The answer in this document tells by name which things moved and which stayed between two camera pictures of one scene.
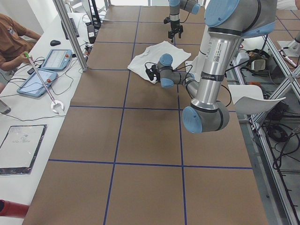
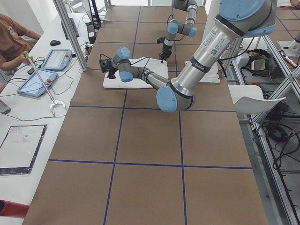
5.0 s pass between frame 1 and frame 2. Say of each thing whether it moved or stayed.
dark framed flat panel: stayed
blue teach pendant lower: stayed
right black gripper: moved
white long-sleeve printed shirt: moved
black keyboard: stayed
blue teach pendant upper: stayed
